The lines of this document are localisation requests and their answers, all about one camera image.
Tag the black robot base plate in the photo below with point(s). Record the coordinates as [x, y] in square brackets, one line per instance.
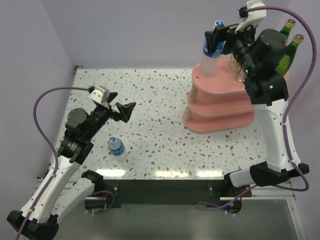
[115, 193]

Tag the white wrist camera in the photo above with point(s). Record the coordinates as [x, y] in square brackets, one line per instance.
[99, 94]
[254, 17]

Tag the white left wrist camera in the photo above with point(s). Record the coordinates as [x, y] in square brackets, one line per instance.
[99, 94]

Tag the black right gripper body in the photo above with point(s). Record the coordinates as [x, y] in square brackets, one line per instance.
[239, 44]

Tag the pink three-tier shelf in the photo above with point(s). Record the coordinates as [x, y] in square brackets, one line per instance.
[217, 102]

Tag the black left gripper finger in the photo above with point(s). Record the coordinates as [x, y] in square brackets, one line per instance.
[111, 96]
[124, 111]

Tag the clear Chang glass bottle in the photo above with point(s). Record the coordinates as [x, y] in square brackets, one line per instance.
[241, 76]
[233, 63]

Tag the blue label water bottle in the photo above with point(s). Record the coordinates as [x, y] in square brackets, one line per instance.
[117, 149]
[208, 63]

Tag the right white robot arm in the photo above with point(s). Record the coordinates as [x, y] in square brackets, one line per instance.
[267, 89]

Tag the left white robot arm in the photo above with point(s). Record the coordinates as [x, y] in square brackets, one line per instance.
[39, 218]

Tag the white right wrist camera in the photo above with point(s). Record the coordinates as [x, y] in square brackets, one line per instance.
[254, 17]

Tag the green glass bottle gold cap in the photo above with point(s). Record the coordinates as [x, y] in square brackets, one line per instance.
[285, 31]

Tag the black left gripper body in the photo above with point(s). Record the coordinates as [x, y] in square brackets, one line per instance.
[103, 114]

